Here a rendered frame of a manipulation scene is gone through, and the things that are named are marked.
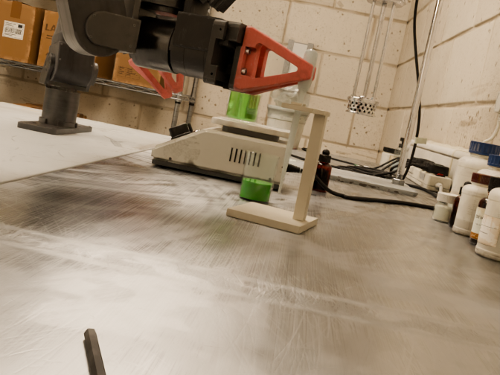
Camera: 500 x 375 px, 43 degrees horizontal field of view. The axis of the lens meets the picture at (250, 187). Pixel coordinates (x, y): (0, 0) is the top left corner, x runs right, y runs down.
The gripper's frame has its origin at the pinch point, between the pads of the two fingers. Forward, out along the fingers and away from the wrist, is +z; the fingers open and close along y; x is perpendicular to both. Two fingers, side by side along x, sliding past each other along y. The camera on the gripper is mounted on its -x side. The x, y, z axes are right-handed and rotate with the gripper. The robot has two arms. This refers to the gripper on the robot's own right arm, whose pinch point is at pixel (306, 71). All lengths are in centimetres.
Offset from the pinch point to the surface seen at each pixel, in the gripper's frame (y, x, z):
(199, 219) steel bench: -9.6, 16.2, -4.7
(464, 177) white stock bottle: 40.1, 8.9, 17.9
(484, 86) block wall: 102, -11, 17
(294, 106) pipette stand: -1.5, 3.7, 0.0
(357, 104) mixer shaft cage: 69, 0, -6
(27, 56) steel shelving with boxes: 193, 4, -189
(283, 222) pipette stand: -3.9, 15.4, 2.0
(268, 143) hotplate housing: 23.8, 9.5, -9.8
